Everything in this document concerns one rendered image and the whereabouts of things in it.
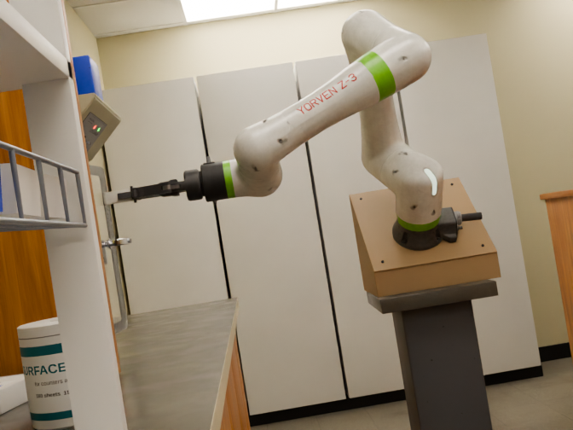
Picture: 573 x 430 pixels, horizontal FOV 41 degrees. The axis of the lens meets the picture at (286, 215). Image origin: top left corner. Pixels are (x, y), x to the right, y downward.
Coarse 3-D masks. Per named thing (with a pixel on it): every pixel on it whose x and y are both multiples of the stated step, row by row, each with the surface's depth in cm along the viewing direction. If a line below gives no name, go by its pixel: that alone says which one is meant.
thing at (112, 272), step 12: (96, 168) 182; (96, 180) 181; (96, 192) 180; (96, 204) 178; (108, 216) 185; (108, 228) 184; (108, 252) 181; (108, 264) 180; (108, 276) 178; (120, 276) 187; (108, 288) 177; (120, 288) 186; (120, 300) 184; (120, 312) 183; (120, 324) 181
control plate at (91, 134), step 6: (90, 114) 162; (84, 120) 161; (90, 120) 165; (96, 120) 169; (84, 126) 164; (90, 126) 168; (96, 126) 172; (102, 126) 177; (84, 132) 167; (90, 132) 171; (96, 132) 176; (90, 138) 174; (96, 138) 179
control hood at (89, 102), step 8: (80, 96) 157; (88, 96) 157; (96, 96) 159; (80, 104) 157; (88, 104) 157; (96, 104) 161; (104, 104) 167; (88, 112) 160; (96, 112) 165; (104, 112) 171; (112, 112) 177; (104, 120) 175; (112, 120) 181; (120, 120) 189; (112, 128) 186; (104, 136) 184; (96, 144) 183; (88, 152) 180; (96, 152) 188
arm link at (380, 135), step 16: (352, 16) 191; (368, 16) 189; (352, 32) 189; (368, 32) 185; (352, 48) 191; (368, 48) 185; (368, 112) 206; (384, 112) 206; (368, 128) 210; (384, 128) 209; (368, 144) 214; (384, 144) 212; (400, 144) 214; (368, 160) 218; (384, 160) 213
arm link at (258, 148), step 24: (360, 72) 175; (312, 96) 174; (336, 96) 173; (360, 96) 175; (264, 120) 173; (288, 120) 171; (312, 120) 172; (336, 120) 176; (240, 144) 169; (264, 144) 168; (288, 144) 171; (240, 168) 175; (264, 168) 171
